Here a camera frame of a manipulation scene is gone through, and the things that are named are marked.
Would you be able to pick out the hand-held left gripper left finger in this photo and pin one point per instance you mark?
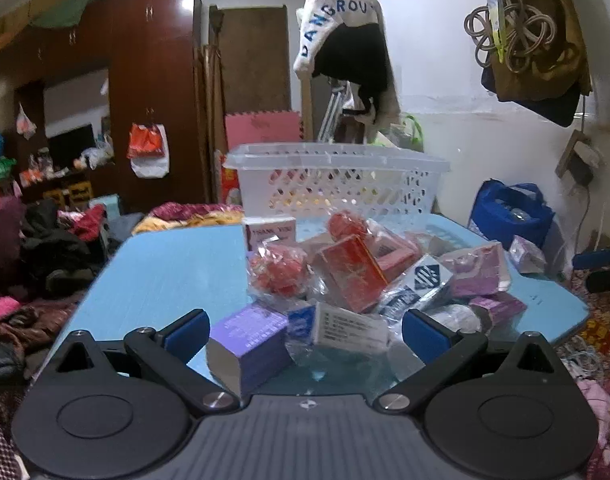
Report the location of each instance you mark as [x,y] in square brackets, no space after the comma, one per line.
[187,334]

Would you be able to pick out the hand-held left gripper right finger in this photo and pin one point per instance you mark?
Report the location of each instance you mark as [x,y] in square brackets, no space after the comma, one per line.
[424,335]

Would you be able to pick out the purple cardboard box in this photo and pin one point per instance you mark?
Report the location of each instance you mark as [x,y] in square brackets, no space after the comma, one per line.
[252,342]

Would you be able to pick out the red cardboard box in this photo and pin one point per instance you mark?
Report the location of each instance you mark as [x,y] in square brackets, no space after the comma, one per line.
[352,272]
[397,256]

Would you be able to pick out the red ball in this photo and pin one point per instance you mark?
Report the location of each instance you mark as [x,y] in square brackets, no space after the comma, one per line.
[279,270]
[346,225]

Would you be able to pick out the white plastic lattice basket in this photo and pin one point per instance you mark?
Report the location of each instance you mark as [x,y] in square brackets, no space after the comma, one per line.
[335,182]

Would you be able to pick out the blue and white patterned packet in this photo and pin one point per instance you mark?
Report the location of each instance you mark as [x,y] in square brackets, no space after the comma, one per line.
[422,280]

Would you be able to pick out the white labelled packet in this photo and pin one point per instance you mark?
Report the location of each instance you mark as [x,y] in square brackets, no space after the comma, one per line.
[350,331]

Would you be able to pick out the pink and purple box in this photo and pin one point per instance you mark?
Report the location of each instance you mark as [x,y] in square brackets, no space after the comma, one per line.
[500,307]

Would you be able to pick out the pink packet in clear wrap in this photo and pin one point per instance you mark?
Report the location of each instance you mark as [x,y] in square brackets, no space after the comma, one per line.
[477,270]

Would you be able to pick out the yellow and red blanket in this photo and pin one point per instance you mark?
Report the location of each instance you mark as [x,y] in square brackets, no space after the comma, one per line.
[195,215]

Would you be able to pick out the white box with pink print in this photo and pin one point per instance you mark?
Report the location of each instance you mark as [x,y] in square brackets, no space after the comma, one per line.
[270,232]

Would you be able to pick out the small pink packet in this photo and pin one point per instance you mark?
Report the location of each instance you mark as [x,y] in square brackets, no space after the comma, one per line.
[527,255]

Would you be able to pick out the blue fabric bag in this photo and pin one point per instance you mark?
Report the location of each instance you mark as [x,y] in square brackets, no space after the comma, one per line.
[510,212]

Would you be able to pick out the red paper packet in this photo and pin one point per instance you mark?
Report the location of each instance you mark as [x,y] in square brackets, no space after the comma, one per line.
[230,185]

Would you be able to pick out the pile of dark clothes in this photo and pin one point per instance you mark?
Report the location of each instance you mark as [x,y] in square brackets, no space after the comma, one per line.
[45,245]

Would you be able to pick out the yellow stool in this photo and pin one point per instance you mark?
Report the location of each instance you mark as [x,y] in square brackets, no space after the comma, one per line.
[80,191]

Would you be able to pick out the red and white plastic bag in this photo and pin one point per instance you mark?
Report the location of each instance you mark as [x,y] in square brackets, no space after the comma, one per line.
[147,150]

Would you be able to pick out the green bag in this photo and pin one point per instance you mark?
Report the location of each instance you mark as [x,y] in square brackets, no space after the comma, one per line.
[412,132]

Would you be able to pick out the pink foam mat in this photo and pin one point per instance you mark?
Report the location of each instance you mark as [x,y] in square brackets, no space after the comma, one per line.
[262,130]

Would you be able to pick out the metal folding stand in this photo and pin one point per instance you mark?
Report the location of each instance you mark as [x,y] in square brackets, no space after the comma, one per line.
[331,110]

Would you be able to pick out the brown wooden wardrobe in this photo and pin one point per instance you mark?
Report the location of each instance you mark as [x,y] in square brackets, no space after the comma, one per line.
[135,90]

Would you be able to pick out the small hanging plastic bag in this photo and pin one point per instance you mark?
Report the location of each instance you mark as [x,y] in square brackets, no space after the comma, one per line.
[25,122]

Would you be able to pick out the brown hanging bag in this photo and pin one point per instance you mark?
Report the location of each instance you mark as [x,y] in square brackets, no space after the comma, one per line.
[545,60]

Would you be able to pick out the white and black hanging garment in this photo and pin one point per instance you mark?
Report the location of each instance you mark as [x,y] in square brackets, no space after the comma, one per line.
[345,45]

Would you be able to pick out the wall power adapter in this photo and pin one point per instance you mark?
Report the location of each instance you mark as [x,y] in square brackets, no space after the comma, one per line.
[580,157]

